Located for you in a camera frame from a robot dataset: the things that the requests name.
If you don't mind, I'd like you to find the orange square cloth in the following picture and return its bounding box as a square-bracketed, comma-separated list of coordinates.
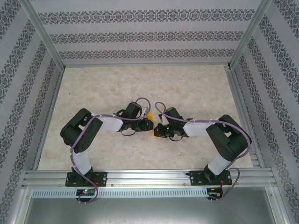
[146, 110, 162, 140]

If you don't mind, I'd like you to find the aluminium mounting rail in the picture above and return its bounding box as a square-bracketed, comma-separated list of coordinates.
[22, 168, 278, 189]

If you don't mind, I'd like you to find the aluminium back rail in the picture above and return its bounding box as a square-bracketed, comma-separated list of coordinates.
[63, 62, 231, 69]

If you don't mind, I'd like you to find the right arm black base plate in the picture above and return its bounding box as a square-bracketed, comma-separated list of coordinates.
[190, 169, 233, 187]

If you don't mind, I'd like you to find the slotted grey cable duct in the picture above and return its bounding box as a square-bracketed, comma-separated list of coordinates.
[31, 188, 209, 198]

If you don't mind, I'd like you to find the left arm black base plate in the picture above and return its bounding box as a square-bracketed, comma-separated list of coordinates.
[65, 171, 108, 187]

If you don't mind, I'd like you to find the aluminium side rail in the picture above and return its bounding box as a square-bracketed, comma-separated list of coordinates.
[32, 67, 65, 171]
[225, 66, 266, 169]

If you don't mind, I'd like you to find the aluminium frame post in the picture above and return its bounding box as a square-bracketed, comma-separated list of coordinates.
[228, 0, 273, 70]
[20, 0, 66, 70]

